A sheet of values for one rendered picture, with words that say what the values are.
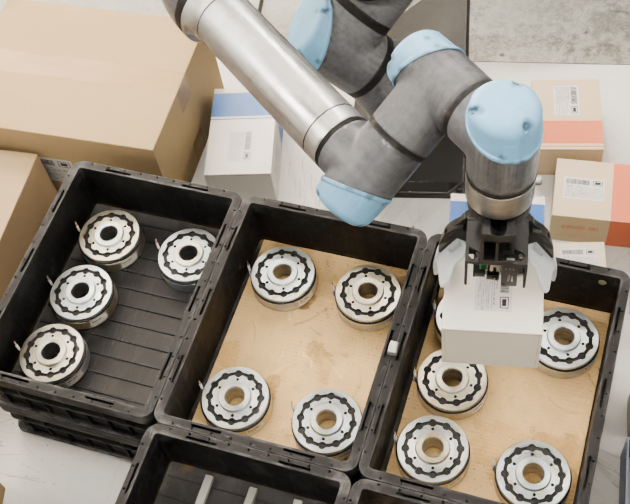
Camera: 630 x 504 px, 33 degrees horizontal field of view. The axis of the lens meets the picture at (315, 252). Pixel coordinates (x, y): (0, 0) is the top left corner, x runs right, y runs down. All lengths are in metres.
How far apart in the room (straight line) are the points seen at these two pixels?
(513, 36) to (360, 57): 1.47
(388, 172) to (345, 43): 0.58
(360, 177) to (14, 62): 1.02
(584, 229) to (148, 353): 0.75
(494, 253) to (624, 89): 0.95
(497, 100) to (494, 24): 2.12
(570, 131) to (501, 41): 1.22
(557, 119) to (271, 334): 0.66
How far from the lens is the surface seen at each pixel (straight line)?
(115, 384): 1.69
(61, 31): 2.07
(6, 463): 1.84
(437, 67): 1.14
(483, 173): 1.12
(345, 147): 1.17
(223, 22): 1.31
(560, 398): 1.62
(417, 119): 1.14
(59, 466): 1.81
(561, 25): 3.20
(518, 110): 1.08
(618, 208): 1.87
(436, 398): 1.58
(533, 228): 1.29
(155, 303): 1.75
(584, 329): 1.64
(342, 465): 1.47
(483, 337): 1.32
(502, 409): 1.61
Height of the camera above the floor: 2.29
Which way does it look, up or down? 57 degrees down
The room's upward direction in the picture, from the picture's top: 11 degrees counter-clockwise
